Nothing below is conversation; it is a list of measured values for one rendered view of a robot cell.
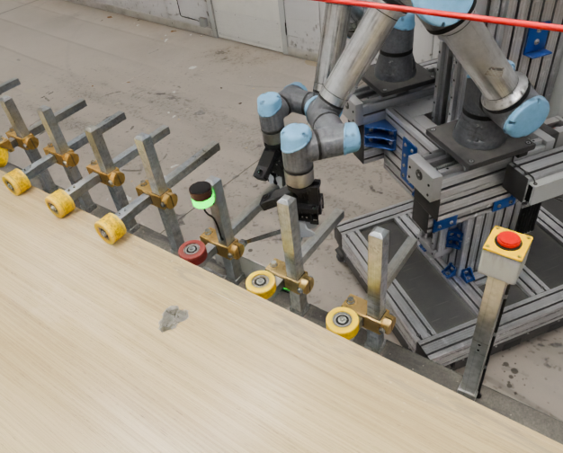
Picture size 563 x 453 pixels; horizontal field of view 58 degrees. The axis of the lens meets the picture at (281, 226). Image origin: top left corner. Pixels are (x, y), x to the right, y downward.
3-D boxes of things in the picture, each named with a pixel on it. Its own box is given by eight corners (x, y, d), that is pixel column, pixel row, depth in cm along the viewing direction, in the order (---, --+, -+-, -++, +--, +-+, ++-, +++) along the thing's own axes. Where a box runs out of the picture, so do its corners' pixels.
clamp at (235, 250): (212, 238, 163) (210, 226, 160) (245, 253, 157) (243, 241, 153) (201, 249, 160) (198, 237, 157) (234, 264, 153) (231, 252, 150)
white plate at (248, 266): (218, 262, 172) (211, 241, 165) (281, 292, 159) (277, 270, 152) (217, 263, 171) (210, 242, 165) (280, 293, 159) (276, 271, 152)
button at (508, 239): (500, 234, 96) (501, 227, 95) (522, 241, 95) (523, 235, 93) (493, 247, 94) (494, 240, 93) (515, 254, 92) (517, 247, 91)
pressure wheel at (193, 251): (198, 262, 159) (190, 235, 152) (218, 270, 155) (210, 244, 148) (181, 278, 155) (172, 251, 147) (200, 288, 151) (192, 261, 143)
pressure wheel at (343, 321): (324, 337, 133) (321, 309, 126) (352, 330, 134) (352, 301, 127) (333, 362, 127) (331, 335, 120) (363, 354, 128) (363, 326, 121)
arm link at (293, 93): (319, 106, 166) (299, 122, 160) (291, 99, 171) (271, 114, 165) (317, 84, 160) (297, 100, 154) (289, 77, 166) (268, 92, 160)
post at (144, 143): (180, 248, 179) (141, 129, 148) (187, 252, 178) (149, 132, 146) (173, 254, 177) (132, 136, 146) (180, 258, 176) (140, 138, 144)
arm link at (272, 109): (287, 93, 155) (270, 105, 150) (290, 124, 162) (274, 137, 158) (267, 87, 159) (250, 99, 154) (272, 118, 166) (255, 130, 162)
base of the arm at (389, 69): (402, 60, 195) (404, 34, 188) (424, 75, 184) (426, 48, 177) (367, 69, 192) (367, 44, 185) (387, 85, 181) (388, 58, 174)
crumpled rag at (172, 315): (176, 301, 134) (174, 296, 132) (192, 314, 130) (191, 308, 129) (149, 323, 129) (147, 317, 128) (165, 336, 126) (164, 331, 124)
